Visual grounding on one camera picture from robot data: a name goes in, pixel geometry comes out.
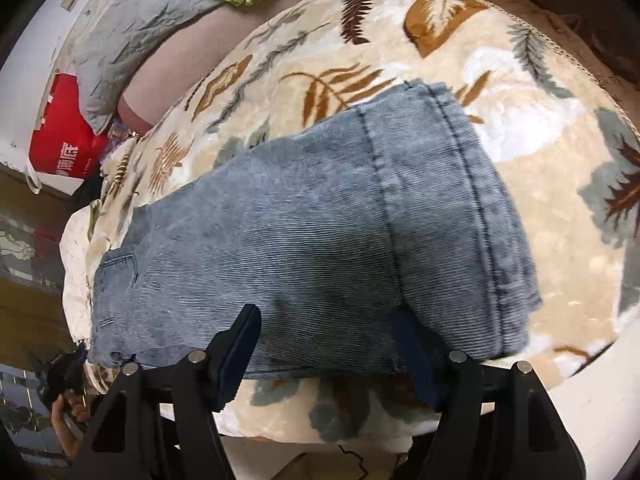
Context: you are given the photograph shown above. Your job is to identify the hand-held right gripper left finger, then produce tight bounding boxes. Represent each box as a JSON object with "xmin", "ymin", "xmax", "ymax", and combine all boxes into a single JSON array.
[{"xmin": 70, "ymin": 304, "xmax": 263, "ymax": 480}]

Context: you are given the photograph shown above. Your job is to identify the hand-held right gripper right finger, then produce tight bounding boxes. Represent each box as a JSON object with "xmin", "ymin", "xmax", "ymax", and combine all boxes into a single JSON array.
[{"xmin": 392, "ymin": 305, "xmax": 587, "ymax": 480}]

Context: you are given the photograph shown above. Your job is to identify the blue denim pants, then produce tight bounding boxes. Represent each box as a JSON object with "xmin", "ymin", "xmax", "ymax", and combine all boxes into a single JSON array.
[{"xmin": 86, "ymin": 80, "xmax": 544, "ymax": 379}]

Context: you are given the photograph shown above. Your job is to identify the person's left hand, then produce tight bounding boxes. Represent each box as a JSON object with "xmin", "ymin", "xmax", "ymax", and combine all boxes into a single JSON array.
[{"xmin": 50, "ymin": 392, "xmax": 95, "ymax": 461}]

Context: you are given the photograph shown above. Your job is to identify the white floral sheet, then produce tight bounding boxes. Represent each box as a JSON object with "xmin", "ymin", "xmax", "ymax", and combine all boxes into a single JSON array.
[{"xmin": 60, "ymin": 200, "xmax": 109, "ymax": 347}]

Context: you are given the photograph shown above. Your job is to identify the beige leaf print blanket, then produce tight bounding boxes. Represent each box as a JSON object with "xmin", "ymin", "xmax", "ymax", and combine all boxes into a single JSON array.
[{"xmin": 87, "ymin": 0, "xmax": 640, "ymax": 442}]

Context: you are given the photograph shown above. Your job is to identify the white mattress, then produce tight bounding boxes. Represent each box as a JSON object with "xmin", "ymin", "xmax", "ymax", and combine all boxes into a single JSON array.
[{"xmin": 542, "ymin": 352, "xmax": 640, "ymax": 480}]

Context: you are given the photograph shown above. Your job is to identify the purple patterned cloth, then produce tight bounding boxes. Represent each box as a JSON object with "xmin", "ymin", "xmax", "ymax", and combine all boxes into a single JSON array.
[{"xmin": 106, "ymin": 116, "xmax": 142, "ymax": 153}]

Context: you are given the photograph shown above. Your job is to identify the red shopping bag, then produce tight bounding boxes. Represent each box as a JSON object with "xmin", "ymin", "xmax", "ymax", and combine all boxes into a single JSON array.
[{"xmin": 27, "ymin": 73, "xmax": 114, "ymax": 183}]

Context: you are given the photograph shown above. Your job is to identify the pink bed sheet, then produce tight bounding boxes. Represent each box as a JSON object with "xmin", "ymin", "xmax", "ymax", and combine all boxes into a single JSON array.
[{"xmin": 117, "ymin": 0, "xmax": 282, "ymax": 137}]

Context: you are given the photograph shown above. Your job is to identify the grey quilted pillow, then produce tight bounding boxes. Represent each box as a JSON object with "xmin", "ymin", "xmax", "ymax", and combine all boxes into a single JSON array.
[{"xmin": 70, "ymin": 0, "xmax": 227, "ymax": 136}]

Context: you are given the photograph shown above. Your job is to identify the dark brown plush cloth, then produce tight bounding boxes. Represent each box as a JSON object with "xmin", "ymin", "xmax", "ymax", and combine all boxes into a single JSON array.
[{"xmin": 415, "ymin": 0, "xmax": 640, "ymax": 128}]

